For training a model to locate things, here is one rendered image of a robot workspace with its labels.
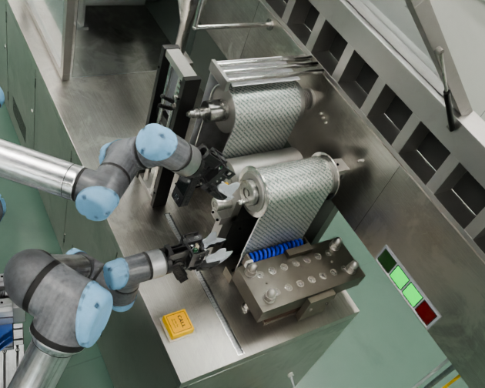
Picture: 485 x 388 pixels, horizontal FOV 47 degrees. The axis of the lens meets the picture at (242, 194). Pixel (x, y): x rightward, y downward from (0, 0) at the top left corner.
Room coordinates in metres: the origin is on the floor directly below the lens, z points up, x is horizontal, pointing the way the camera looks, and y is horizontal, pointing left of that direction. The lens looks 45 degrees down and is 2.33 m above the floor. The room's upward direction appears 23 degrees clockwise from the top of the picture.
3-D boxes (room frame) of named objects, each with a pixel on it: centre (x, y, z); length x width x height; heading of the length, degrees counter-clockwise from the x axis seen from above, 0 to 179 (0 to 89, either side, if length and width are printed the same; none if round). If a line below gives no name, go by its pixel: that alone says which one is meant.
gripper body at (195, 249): (0.91, 0.08, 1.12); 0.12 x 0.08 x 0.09; 136
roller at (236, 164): (1.29, -0.03, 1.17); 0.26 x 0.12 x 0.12; 136
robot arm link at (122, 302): (0.80, 0.21, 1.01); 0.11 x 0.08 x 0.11; 82
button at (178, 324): (0.83, 0.02, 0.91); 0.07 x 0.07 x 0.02; 46
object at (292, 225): (1.16, -0.15, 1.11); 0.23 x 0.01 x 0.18; 136
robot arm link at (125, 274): (0.80, 0.19, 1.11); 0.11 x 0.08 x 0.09; 136
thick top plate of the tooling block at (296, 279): (1.10, -0.27, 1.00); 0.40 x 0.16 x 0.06; 136
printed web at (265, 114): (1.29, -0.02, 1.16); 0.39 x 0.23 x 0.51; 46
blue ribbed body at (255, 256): (1.14, -0.17, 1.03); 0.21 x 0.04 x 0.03; 136
